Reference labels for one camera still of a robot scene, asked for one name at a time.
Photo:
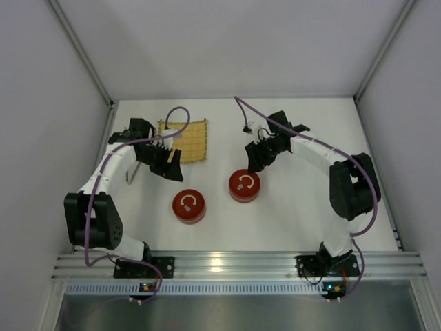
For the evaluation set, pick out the red lid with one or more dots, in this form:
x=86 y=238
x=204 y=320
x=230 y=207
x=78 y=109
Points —
x=188 y=196
x=244 y=183

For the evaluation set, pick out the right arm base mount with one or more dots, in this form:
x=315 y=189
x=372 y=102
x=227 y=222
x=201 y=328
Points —
x=318 y=265

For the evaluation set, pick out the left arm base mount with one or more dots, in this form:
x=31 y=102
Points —
x=131 y=270

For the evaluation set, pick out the left aluminium corner post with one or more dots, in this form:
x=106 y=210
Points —
x=68 y=29

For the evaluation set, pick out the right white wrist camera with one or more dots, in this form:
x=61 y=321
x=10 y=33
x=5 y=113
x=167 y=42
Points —
x=257 y=131

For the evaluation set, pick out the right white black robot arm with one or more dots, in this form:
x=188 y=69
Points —
x=354 y=192

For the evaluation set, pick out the aluminium corner post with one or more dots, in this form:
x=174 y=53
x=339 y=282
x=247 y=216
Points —
x=68 y=29
x=392 y=34

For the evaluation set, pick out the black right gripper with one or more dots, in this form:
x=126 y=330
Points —
x=261 y=154

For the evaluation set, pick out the white slotted cable duct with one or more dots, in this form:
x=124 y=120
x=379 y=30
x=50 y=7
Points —
x=195 y=288

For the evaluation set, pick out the aluminium front frame rail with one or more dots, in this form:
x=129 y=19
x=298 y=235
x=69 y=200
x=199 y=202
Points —
x=242 y=266

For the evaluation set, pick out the bamboo serving mat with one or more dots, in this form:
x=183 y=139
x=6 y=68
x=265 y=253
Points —
x=192 y=143

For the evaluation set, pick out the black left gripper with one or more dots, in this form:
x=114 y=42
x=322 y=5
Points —
x=160 y=160

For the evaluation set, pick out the steel tongs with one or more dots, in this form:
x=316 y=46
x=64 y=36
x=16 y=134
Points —
x=132 y=172

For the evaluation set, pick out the right aluminium corner post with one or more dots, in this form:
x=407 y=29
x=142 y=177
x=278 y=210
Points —
x=392 y=34

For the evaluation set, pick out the steel bowl red base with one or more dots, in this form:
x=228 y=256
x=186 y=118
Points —
x=189 y=214
x=243 y=199

